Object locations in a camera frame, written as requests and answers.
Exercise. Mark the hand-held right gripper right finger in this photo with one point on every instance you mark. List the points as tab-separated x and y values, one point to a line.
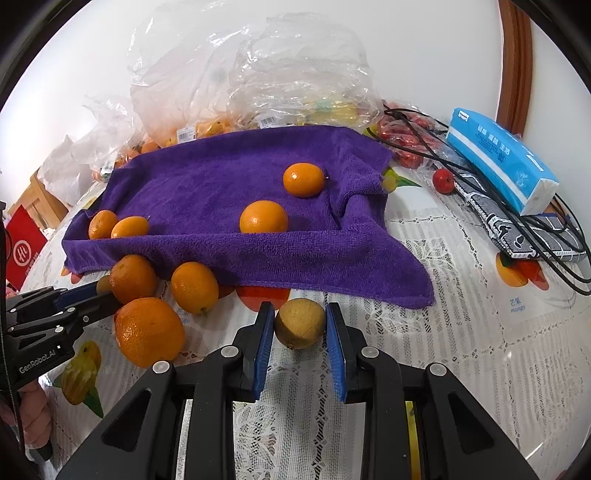
336	350

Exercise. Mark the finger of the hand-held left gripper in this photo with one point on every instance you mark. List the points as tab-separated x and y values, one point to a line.
87	314
78	293

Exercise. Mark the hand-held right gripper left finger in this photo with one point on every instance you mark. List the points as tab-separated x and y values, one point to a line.
264	350

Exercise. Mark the yellow-brown citrus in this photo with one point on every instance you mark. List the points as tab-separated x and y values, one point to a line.
299	323

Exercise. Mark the small orange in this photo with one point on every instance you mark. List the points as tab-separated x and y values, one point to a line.
129	227
194	286
263	217
102	224
303	179
133	278

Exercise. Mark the large orange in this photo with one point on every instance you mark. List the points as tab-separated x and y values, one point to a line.
148	331

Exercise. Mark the purple towel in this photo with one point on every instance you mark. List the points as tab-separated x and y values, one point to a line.
207	184

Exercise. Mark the person's left hand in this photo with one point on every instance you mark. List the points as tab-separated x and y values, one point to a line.
32	415

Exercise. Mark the yellow-green citrus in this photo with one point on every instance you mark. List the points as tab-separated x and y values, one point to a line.
103	285

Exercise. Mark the red paper bag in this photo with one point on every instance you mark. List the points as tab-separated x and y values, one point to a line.
25	249

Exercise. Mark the wooden chair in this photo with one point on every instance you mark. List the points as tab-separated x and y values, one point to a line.
46	198

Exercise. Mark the white plastic bag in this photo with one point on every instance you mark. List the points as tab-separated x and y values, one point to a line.
64	166

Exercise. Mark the printed lace tablecloth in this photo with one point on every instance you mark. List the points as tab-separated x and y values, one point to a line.
461	300

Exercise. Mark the clear bag of tangerines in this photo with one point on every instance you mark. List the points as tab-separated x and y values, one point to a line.
115	134

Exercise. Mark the cherry tomato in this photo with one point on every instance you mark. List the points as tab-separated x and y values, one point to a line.
443	181

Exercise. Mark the clear bag of red tomatoes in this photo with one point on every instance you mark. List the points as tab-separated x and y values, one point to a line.
406	138

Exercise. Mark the clear bag of oranges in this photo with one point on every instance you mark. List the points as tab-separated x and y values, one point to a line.
184	78

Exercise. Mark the blue tissue pack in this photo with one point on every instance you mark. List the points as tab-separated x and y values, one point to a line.
503	159

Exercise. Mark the clear bag of yellow produce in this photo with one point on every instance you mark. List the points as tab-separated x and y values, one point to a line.
300	69

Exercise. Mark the brown wooden door frame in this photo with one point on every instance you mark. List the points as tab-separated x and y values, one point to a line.
515	69

